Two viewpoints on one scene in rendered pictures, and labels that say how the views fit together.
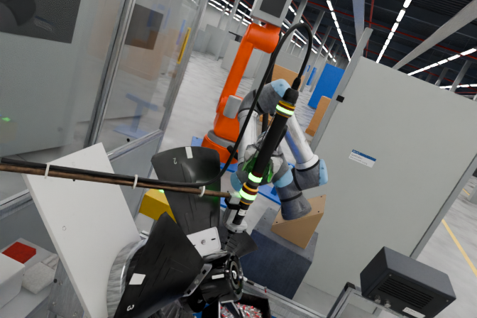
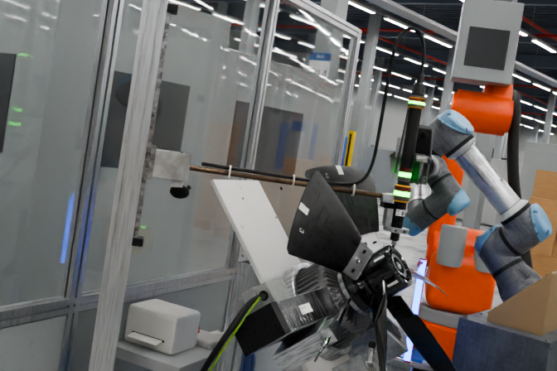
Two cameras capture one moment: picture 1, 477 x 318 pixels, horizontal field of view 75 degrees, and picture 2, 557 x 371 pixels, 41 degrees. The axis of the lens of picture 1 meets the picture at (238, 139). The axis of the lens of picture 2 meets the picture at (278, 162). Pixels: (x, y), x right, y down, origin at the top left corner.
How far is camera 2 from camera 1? 1.32 m
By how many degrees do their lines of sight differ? 25
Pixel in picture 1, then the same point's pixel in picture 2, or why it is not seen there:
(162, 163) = not seen: hidden behind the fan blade
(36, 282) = (209, 339)
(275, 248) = (495, 336)
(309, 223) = (536, 294)
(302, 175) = (510, 229)
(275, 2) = (488, 46)
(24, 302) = (201, 352)
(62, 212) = (239, 215)
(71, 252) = (249, 245)
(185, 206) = not seen: hidden behind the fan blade
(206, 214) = (365, 220)
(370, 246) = not seen: outside the picture
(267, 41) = (493, 114)
